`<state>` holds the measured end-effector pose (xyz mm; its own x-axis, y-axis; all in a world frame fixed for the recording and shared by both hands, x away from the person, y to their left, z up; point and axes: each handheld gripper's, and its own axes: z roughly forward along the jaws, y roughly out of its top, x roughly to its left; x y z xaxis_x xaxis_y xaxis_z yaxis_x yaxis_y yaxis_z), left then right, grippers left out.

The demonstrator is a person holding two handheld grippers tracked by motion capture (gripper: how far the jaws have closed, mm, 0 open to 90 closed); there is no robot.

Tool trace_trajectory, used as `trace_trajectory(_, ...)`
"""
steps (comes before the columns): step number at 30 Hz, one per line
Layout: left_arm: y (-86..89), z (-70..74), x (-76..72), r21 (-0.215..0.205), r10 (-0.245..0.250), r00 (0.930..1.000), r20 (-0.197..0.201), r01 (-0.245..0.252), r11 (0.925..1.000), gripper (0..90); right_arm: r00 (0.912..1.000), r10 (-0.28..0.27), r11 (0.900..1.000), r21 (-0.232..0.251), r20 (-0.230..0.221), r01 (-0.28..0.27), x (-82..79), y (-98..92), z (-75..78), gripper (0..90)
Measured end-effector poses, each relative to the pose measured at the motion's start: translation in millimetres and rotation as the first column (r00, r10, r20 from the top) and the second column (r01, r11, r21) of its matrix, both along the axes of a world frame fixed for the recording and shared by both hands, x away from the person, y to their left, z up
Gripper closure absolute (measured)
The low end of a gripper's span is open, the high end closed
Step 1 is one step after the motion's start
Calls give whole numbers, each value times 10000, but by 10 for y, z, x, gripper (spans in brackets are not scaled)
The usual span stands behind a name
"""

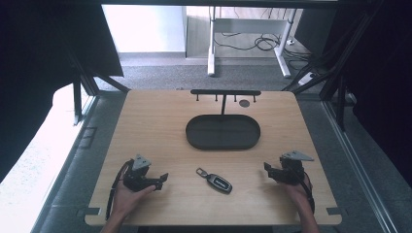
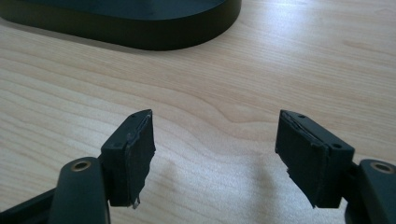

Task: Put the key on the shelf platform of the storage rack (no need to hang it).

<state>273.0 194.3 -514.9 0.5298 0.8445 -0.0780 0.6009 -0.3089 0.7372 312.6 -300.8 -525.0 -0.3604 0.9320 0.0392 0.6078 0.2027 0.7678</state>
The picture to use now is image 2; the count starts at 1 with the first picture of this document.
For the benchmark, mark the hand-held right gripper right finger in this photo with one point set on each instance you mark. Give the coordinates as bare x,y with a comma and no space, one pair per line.
314,158

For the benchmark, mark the black oval stand base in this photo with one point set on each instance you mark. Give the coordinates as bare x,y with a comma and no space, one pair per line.
124,21

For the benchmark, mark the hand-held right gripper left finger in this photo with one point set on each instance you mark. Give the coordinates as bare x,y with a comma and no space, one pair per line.
129,161

